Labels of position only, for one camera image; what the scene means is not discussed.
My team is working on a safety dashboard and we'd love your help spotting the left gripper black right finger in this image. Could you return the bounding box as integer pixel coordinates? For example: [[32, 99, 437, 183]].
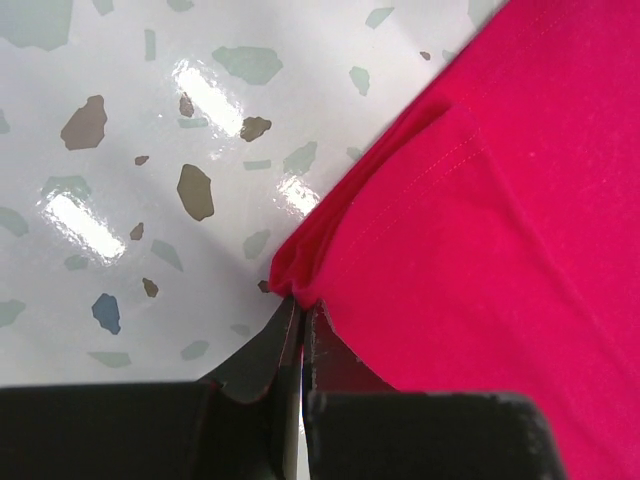
[[302, 303, 567, 479]]

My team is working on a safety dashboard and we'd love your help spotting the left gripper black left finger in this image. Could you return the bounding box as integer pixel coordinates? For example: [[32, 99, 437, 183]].
[[1, 299, 302, 479]]

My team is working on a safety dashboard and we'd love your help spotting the red t shirt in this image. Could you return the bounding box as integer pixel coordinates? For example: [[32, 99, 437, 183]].
[[269, 1, 639, 479]]

